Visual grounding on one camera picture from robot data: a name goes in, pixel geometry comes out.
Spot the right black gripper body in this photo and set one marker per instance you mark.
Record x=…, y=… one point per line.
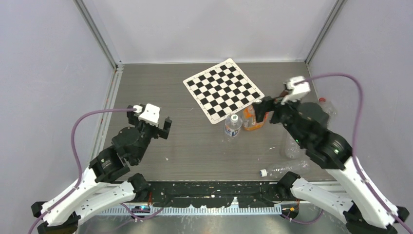
x=284, y=113

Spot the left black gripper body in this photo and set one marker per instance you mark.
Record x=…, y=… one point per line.
x=148, y=130

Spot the orange crushed plastic bottle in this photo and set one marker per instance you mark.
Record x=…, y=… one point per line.
x=249, y=119

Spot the white green bottle cap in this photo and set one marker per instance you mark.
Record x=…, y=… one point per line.
x=234, y=118

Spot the clear bottle blue label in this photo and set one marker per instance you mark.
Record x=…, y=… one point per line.
x=231, y=129

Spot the clear plastic bottle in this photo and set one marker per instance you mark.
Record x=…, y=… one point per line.
x=278, y=170

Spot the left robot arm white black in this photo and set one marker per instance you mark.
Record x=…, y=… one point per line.
x=95, y=189

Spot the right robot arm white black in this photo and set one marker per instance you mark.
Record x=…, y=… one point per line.
x=363, y=210

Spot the upright bottle red cap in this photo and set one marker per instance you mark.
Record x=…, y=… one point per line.
x=328, y=107

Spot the black white chessboard mat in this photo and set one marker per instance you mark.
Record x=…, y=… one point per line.
x=222, y=89

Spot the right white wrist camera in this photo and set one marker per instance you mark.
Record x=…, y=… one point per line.
x=297, y=88

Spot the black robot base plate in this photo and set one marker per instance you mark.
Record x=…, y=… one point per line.
x=219, y=194

